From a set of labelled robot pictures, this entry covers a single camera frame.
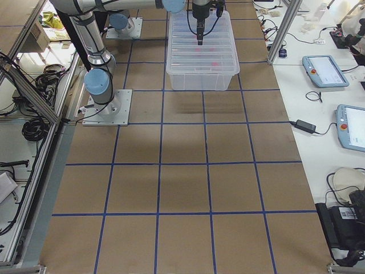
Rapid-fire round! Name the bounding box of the far teach pendant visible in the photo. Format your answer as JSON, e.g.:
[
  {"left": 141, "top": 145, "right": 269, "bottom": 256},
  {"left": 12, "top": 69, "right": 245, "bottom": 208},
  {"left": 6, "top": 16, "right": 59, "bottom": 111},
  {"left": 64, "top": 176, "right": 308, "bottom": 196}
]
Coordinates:
[{"left": 302, "top": 55, "right": 349, "bottom": 88}]

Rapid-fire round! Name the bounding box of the aluminium frame post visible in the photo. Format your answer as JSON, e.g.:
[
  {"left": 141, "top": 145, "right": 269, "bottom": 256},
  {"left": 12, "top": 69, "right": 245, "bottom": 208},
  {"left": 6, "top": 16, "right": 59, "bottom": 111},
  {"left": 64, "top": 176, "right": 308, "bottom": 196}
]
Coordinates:
[{"left": 267, "top": 0, "right": 302, "bottom": 65}]

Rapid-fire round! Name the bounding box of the teach pendant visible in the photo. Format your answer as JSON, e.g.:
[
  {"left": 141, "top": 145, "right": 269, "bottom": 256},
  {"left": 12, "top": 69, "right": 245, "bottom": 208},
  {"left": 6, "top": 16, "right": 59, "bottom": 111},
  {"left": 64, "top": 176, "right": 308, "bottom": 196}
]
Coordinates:
[
  {"left": 335, "top": 104, "right": 364, "bottom": 152},
  {"left": 302, "top": 55, "right": 349, "bottom": 88}
]

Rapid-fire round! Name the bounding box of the clear plastic storage box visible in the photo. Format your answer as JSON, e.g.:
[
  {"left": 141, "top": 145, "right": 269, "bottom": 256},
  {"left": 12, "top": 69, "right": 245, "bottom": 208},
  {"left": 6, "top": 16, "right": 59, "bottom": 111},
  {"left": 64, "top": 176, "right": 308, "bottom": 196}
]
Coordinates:
[{"left": 166, "top": 11, "right": 240, "bottom": 91}]

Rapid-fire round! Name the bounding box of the black power adapter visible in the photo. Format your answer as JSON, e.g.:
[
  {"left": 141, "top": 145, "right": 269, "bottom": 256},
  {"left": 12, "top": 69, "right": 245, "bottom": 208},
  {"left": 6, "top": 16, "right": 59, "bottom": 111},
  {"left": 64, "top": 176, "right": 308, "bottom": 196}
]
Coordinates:
[{"left": 289, "top": 119, "right": 316, "bottom": 134}]

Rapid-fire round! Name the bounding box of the clear ribbed box lid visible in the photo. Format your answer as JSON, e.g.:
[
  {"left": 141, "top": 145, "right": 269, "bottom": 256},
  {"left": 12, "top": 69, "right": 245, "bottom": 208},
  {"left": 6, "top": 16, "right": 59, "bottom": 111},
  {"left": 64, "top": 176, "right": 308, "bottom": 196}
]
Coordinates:
[{"left": 167, "top": 11, "right": 240, "bottom": 75}]

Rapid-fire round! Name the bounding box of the near teach pendant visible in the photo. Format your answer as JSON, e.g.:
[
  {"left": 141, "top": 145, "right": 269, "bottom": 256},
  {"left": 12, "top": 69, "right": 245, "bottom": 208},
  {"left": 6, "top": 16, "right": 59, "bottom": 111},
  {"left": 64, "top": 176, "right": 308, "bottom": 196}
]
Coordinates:
[{"left": 335, "top": 104, "right": 364, "bottom": 152}]

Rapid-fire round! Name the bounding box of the black coiled cable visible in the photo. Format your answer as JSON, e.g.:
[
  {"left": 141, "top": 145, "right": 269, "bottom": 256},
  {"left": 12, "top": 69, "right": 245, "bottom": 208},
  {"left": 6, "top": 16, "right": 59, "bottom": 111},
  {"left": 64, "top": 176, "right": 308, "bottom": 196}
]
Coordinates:
[{"left": 22, "top": 117, "right": 49, "bottom": 142}]

